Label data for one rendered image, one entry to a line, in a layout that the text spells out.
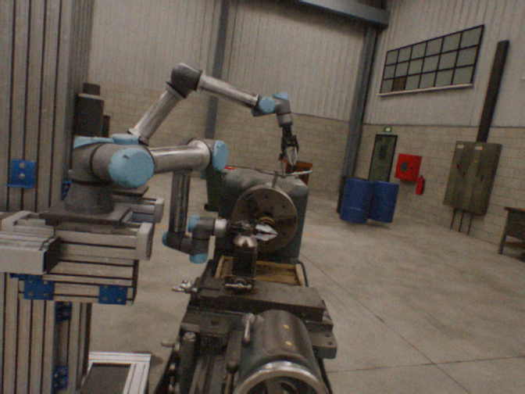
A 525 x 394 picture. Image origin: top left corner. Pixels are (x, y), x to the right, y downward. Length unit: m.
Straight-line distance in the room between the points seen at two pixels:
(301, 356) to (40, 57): 1.24
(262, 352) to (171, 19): 11.62
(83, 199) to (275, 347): 0.82
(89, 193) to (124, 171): 0.18
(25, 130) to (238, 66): 10.79
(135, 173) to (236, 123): 10.82
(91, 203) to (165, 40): 10.73
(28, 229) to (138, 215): 0.56
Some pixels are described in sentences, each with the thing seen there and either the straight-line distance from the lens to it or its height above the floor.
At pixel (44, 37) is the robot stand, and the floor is 1.69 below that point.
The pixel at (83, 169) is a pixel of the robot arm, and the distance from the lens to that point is 1.26.
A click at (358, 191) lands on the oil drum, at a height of 0.66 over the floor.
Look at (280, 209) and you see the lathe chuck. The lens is 1.80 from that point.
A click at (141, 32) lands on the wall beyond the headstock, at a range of 11.91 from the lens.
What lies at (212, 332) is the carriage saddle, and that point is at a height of 0.90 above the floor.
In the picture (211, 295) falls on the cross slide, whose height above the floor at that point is 0.96.
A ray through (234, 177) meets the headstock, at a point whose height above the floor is 1.24.
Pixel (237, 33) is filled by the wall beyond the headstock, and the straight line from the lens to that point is 12.28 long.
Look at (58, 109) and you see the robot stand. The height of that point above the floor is 1.46.
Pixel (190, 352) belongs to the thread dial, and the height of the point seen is 0.84.
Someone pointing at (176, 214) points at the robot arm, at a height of 1.10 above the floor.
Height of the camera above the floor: 1.46
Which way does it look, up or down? 9 degrees down
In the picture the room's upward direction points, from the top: 8 degrees clockwise
